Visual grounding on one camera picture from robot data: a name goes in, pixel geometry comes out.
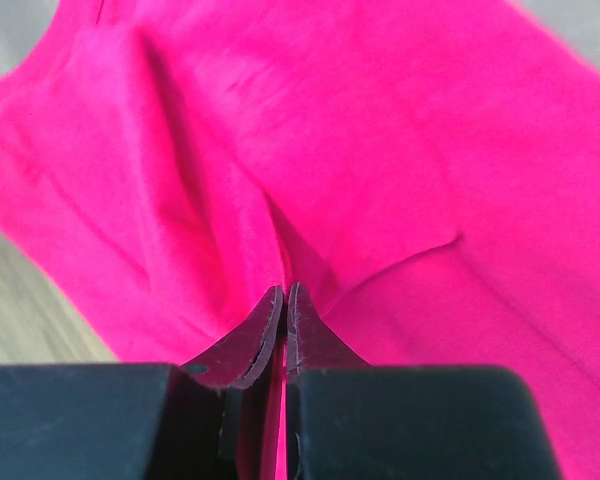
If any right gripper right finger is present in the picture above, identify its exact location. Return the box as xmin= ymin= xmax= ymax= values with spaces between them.
xmin=286 ymin=284 xmax=562 ymax=479

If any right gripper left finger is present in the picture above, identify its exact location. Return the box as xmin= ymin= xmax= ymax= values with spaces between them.
xmin=0 ymin=287 xmax=284 ymax=479

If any red t shirt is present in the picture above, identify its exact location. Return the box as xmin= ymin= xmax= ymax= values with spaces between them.
xmin=0 ymin=1 xmax=600 ymax=479

